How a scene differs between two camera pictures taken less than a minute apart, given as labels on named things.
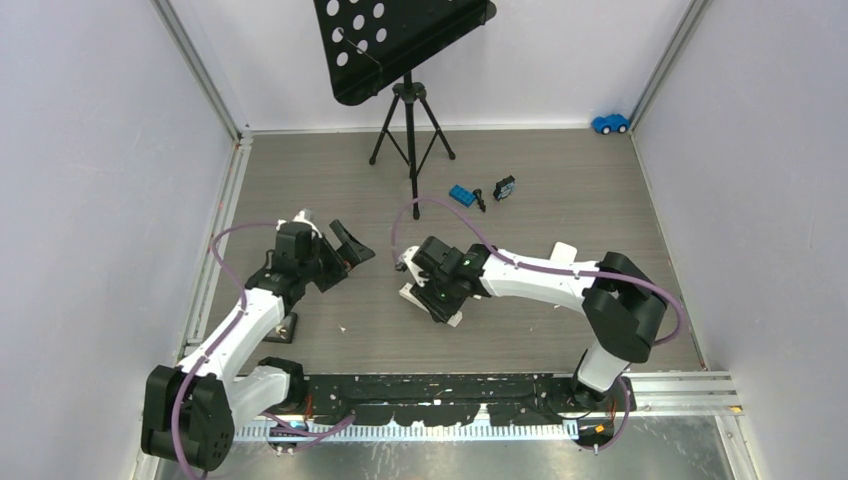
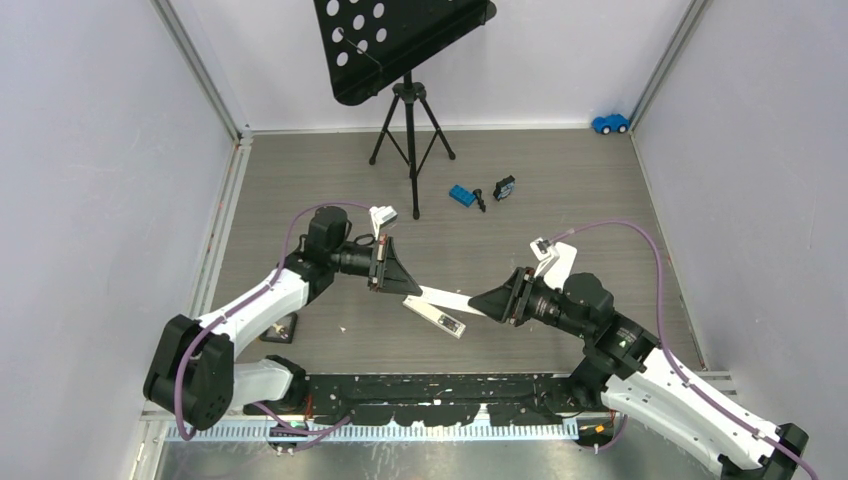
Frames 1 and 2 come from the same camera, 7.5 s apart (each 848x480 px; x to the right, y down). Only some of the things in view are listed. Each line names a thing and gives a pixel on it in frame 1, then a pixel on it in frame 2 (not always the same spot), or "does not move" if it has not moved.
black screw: [478, 194] does not move
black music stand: [369, 43] does not move
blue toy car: [611, 123] does not move
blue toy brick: [462, 195] does not move
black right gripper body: [440, 299] to [517, 303]
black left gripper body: [325, 266] to [381, 253]
